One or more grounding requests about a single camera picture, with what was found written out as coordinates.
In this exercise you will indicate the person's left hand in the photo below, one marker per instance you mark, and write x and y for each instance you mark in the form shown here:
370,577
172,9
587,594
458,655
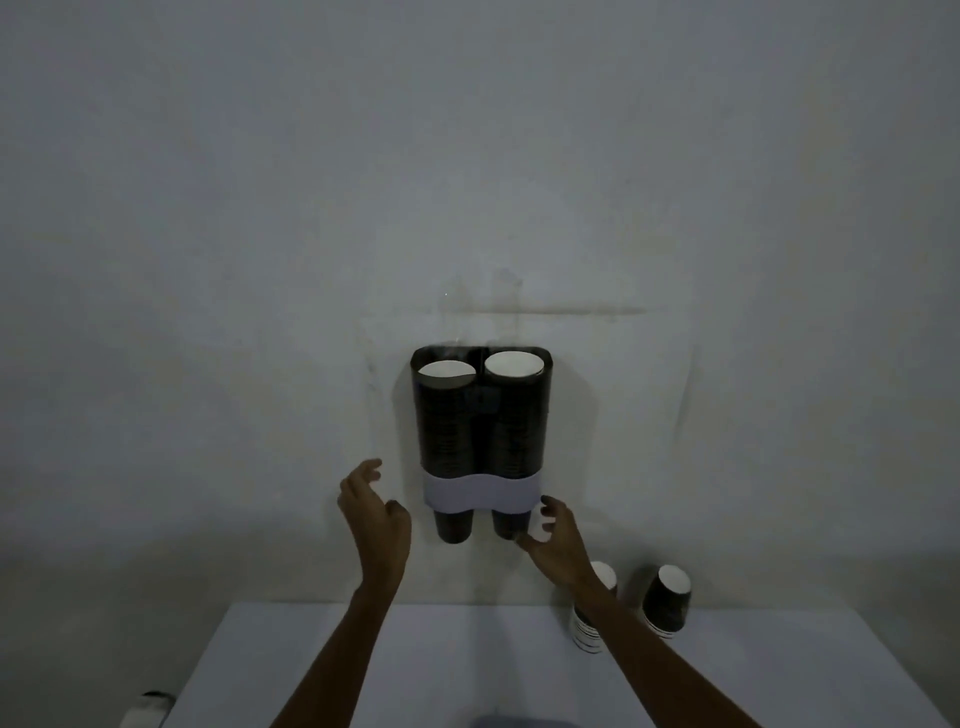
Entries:
381,544

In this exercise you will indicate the person's right hand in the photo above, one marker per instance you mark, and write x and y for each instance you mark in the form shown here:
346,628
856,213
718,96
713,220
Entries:
564,551

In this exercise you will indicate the person's right thumb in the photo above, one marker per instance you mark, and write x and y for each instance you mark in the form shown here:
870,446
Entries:
532,542

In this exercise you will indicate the person's left thumb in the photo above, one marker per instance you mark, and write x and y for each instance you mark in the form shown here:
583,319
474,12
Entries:
400,514

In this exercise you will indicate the person's left forearm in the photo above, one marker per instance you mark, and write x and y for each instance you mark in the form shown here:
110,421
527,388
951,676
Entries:
345,660

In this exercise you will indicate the person's right forearm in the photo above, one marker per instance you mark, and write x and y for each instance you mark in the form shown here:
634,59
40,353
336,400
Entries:
652,667

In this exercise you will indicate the stack of black paper cups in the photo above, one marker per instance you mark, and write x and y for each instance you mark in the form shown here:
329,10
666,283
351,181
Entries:
514,435
445,442

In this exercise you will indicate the stack of white-rimmed paper cups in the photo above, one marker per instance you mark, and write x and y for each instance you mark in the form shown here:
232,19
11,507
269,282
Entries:
586,634

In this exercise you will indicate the short stack of black cups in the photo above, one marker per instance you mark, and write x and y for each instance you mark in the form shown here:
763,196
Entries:
665,606

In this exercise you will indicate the grey garment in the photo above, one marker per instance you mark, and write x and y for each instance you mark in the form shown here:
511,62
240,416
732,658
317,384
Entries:
523,723

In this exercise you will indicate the small white object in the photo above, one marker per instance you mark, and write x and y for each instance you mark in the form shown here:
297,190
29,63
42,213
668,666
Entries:
148,711

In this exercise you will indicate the black wall cup dispenser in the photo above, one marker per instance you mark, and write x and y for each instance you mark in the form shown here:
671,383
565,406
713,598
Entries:
481,491

